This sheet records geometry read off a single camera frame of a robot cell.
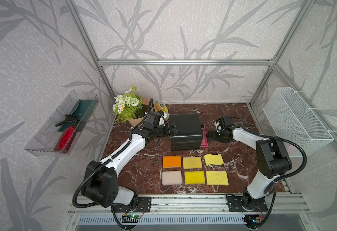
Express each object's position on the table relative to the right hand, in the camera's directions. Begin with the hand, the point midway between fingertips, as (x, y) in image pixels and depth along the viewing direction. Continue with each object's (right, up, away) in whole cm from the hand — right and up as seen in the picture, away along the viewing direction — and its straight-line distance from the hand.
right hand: (212, 137), depth 97 cm
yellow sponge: (-16, -14, -10) cm, 23 cm away
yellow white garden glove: (-36, +21, +22) cm, 47 cm away
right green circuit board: (+15, -39, -25) cm, 49 cm away
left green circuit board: (-45, -36, -27) cm, 63 cm away
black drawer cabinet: (-17, +3, -16) cm, 24 cm away
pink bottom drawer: (-5, -3, +1) cm, 6 cm away
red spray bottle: (-69, +5, -39) cm, 80 cm away
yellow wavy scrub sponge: (-3, -13, -9) cm, 16 cm away
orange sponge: (-27, -14, -8) cm, 31 cm away
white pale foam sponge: (-27, -21, -16) cm, 38 cm away
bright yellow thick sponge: (-14, -21, -15) cm, 29 cm away
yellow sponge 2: (-1, -22, -15) cm, 26 cm away
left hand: (-25, +6, -15) cm, 30 cm away
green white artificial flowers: (-52, +20, -17) cm, 58 cm away
